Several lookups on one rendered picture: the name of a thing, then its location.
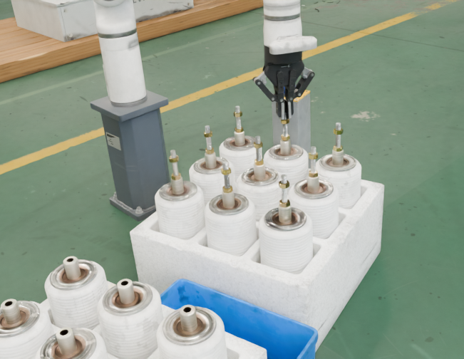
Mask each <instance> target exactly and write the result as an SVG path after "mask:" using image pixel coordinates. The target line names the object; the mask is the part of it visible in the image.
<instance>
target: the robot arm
mask: <svg viewBox="0 0 464 359"><path fill-rule="evenodd" d="M263 3H264V28H263V34H264V67H263V69H262V71H263V72H262V73H261V74H260V75H259V76H258V77H256V76H255V77H253V81H254V83H255V84H256V85H257V86H258V87H259V88H260V90H261V91H262V92H263V93H264V94H265V95H266V96H267V97H268V99H270V100H271V101H272V102H274V101H276V114H277V115H278V116H279V118H280V119H281V120H284V119H285V113H287V118H288V119H290V118H292V115H293V114H294V104H293V101H294V99H295V98H297V97H298V98H300V97H301V96H302V94H303V93H304V91H305V90H306V88H307V87H308V85H309V84H310V82H311V80H312V79H313V77H314V76H315V73H314V72H313V71H312V70H311V69H309V68H305V67H304V63H303V61H302V51H307V50H311V49H315V48H316V38H314V37H313V36H302V27H301V16H300V0H263ZM93 4H94V9H95V13H96V28H97V32H98V38H99V43H100V49H101V54H102V58H103V70H104V75H105V81H106V86H107V90H108V97H109V101H110V104H111V105H113V106H115V107H121V108H124V107H131V106H135V105H139V104H141V103H144V102H145V101H146V100H147V95H146V89H145V80H144V75H143V66H142V61H141V56H140V47H139V43H138V34H137V29H136V22H135V11H134V6H133V0H93ZM300 75H301V78H300V80H299V82H298V83H297V84H296V86H295V82H296V81H297V79H298V78H299V76H300ZM266 77H267V78H268V79H269V80H270V81H271V82H272V84H273V85H274V93H271V92H270V90H269V89H268V88H267V87H266V86H265V85H266V83H267V81H266ZM284 87H285V91H284ZM284 96H285V99H284Z"/></svg>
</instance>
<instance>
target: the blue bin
mask: <svg viewBox="0 0 464 359"><path fill-rule="evenodd" d="M160 300H161V304H162V305H164V306H167V307H169V308H171V309H174V310H177V309H179V308H182V307H183V306H185V305H191V306H199V307H202V308H207V309H209V310H211V311H213V312H214V313H216V314H217V315H218V316H219V317H220V318H221V319H222V322H223V324H224V327H225V332H227V333H230V334H232V335H234V336H236V337H238V338H241V339H243V340H246V341H248V342H250V343H253V344H255V345H258V346H260V347H262V348H264V349H266V351H267V359H315V348H316V343H317V341H318V338H319V334H318V331H317V330H316V329H315V328H313V327H311V326H308V325H306V324H304V323H300V322H298V321H295V320H293V319H290V318H287V317H285V316H282V315H279V314H278V313H274V312H272V311H268V310H267V309H264V308H261V307H259V306H256V305H253V304H251V303H248V302H246V301H242V300H240V299H238V298H235V297H232V296H229V295H227V294H225V293H221V292H219V291H216V290H214V289H211V288H208V287H206V286H203V285H200V284H198V283H195V282H193V281H190V280H187V279H178V280H177V281H175V282H174V283H173V284H172V285H171V286H170V287H168V288H167V289H166V290H165V291H164V292H163V293H162V294H160Z"/></svg>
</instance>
